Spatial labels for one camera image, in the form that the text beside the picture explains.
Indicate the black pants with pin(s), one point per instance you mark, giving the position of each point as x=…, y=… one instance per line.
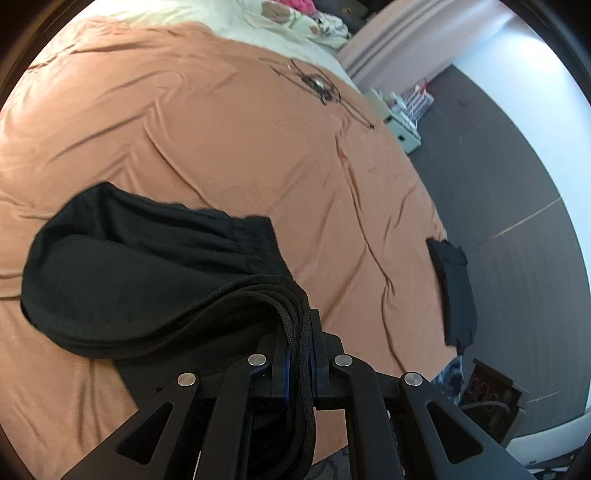
x=160, y=289

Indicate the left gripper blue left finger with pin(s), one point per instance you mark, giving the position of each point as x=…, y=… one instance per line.
x=280, y=369

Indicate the black folded garment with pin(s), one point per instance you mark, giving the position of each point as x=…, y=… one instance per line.
x=458, y=305

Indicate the pink curtain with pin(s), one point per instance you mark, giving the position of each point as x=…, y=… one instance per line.
x=412, y=41

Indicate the orange-brown blanket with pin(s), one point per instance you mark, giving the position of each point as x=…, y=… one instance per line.
x=178, y=114

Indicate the plush toys on bed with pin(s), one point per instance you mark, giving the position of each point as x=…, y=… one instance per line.
x=323, y=29

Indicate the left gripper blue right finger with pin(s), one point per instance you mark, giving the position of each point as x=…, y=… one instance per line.
x=319, y=358

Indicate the white bed sheet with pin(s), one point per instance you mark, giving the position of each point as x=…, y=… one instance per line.
x=235, y=20

